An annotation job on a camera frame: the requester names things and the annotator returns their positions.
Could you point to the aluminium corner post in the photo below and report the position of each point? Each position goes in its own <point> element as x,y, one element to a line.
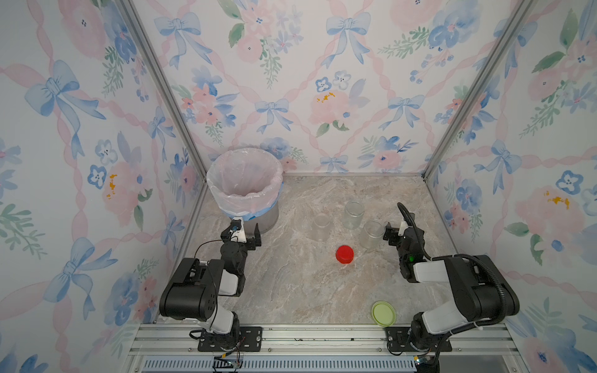
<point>131,17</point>
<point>500,48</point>

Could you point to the right aluminium corner post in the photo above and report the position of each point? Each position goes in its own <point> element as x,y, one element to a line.
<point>500,48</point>

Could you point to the red lid peanut jar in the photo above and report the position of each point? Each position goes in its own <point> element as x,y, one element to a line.
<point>321,227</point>

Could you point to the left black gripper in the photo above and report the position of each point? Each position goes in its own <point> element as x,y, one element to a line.
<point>251,243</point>

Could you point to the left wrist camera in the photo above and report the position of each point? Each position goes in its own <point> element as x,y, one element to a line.
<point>237,230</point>

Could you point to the red jar lid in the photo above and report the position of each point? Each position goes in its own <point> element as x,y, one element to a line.
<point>344,254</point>

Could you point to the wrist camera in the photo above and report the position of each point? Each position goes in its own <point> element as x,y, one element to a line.
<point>404,225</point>
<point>237,230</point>

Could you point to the grey mesh trash bin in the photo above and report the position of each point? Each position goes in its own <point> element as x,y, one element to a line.
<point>265,221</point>

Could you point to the green lid jar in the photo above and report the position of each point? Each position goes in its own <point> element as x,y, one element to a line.
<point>353,215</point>
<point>371,235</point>

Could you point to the left aluminium corner post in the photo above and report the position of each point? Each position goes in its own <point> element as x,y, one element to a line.
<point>131,17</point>

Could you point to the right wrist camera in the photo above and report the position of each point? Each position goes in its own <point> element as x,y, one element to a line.
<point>404,225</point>

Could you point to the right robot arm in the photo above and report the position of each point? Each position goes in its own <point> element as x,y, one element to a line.
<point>480,294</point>

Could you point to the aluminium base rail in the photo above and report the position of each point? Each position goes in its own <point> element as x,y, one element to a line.
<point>318,348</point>

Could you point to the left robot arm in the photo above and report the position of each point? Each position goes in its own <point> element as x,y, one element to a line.
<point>193,291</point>

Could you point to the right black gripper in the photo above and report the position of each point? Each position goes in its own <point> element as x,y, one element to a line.
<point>394,235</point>

